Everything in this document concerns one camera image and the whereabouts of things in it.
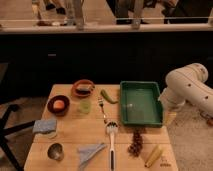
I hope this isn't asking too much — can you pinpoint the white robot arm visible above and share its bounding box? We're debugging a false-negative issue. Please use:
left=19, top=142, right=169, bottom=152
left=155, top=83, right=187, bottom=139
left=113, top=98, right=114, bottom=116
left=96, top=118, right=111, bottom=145
left=158, top=63, right=213, bottom=126

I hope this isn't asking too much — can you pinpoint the green plastic tray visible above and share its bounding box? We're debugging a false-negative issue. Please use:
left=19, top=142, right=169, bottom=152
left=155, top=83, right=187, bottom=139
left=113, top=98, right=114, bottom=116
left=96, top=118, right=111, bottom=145
left=120, top=81, right=163, bottom=127

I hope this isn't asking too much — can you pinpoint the yellow corn cob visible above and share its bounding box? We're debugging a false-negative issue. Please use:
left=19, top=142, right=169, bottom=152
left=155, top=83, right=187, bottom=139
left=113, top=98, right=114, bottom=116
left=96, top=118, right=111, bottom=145
left=145, top=145, right=163, bottom=168

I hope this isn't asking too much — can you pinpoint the bunch of dark grapes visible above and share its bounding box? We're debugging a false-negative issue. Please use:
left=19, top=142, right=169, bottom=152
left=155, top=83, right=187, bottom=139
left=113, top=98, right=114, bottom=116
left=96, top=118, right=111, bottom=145
left=128, top=130, right=143, bottom=157

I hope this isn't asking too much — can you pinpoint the white dish brush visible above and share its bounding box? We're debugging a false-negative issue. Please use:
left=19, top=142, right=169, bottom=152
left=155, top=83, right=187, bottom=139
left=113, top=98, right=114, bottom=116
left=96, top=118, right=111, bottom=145
left=106, top=122, right=118, bottom=171

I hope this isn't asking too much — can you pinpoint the silver fork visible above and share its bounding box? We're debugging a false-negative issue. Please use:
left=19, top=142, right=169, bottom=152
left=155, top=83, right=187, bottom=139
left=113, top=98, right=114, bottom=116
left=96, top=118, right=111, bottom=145
left=98, top=97, right=107, bottom=124

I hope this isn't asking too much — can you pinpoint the green chili pepper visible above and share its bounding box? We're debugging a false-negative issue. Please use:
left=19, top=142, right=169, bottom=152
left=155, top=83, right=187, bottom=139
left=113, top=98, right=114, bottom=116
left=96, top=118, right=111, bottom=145
left=100, top=89, right=118, bottom=104

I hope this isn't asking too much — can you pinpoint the light green cup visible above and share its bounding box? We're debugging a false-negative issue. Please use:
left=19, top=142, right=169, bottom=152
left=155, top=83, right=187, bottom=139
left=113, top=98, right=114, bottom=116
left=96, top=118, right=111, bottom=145
left=79, top=100, right=91, bottom=114

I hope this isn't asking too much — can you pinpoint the grey folded cloth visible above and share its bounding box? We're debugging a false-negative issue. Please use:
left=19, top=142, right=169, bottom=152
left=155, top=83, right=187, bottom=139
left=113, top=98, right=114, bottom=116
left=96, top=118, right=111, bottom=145
left=78, top=143, right=106, bottom=171

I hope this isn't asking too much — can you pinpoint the orange bowl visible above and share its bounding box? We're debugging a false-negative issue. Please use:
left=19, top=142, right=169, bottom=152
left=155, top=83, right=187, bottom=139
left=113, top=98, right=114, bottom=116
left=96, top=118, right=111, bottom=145
left=71, top=79, right=95, bottom=98

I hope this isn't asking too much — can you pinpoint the orange fruit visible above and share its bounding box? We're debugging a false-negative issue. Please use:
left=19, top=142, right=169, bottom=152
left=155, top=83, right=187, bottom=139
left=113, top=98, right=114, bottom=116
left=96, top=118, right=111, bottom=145
left=53, top=100, right=65, bottom=110

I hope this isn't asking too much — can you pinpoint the dark red bowl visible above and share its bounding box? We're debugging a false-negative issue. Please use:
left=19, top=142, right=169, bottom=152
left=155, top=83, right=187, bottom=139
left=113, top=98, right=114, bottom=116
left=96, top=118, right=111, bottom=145
left=47, top=95, right=70, bottom=116

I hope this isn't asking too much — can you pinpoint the wooden table leg right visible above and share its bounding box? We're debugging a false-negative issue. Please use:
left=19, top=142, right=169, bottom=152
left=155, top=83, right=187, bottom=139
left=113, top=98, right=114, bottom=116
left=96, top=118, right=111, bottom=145
left=131, top=0, right=144, bottom=29

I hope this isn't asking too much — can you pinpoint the wooden table leg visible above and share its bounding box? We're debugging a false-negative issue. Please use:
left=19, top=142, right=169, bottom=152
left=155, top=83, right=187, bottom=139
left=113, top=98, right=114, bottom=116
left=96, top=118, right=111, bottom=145
left=131, top=0, right=144, bottom=29
left=73, top=0, right=84, bottom=30

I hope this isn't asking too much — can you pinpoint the metal cup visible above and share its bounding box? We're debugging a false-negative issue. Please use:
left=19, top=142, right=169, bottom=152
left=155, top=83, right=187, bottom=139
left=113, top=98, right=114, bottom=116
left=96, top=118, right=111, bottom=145
left=47, top=143, right=64, bottom=161

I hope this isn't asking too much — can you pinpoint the blue sponge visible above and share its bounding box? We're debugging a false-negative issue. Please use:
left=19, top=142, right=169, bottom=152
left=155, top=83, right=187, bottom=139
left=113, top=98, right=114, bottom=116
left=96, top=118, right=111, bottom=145
left=33, top=119, right=57, bottom=134

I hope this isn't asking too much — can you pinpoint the wooden table leg left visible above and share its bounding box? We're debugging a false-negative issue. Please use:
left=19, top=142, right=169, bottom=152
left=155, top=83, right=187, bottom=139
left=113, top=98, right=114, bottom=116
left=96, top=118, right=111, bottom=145
left=73, top=0, right=84, bottom=30

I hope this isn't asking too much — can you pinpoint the black office chair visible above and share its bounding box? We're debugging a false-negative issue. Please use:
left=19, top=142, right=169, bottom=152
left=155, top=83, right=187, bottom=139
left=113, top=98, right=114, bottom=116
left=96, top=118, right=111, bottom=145
left=0, top=104, right=34, bottom=171

